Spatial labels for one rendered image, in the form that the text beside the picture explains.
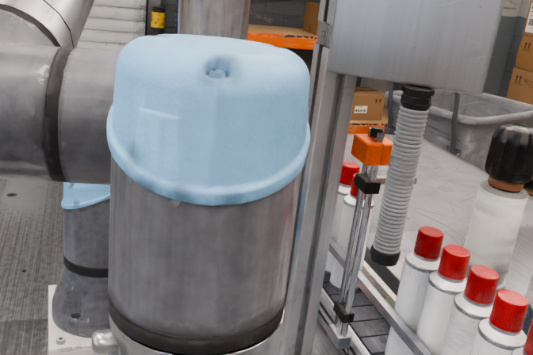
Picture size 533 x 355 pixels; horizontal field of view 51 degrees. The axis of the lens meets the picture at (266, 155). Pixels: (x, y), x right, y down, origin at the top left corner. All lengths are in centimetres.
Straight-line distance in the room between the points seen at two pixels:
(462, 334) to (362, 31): 37
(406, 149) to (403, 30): 13
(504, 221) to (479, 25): 52
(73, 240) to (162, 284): 62
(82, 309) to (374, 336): 43
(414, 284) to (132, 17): 440
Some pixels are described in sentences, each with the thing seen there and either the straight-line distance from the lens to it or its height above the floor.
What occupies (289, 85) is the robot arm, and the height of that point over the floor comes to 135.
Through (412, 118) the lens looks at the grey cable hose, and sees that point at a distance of 62.
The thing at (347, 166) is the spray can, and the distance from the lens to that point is 97.
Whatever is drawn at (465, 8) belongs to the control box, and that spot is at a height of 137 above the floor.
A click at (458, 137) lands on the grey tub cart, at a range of 307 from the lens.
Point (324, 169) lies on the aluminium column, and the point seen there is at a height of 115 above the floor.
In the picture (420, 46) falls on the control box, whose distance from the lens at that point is 63.
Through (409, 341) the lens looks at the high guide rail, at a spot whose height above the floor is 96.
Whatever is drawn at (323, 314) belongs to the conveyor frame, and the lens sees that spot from 98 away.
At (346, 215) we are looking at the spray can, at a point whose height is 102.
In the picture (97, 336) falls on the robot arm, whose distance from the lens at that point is 25.
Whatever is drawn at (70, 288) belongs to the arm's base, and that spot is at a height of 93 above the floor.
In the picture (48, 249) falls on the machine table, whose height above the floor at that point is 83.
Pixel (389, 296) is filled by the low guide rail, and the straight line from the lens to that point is 95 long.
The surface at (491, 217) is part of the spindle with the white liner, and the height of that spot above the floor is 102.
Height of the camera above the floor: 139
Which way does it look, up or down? 18 degrees down
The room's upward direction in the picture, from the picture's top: 7 degrees clockwise
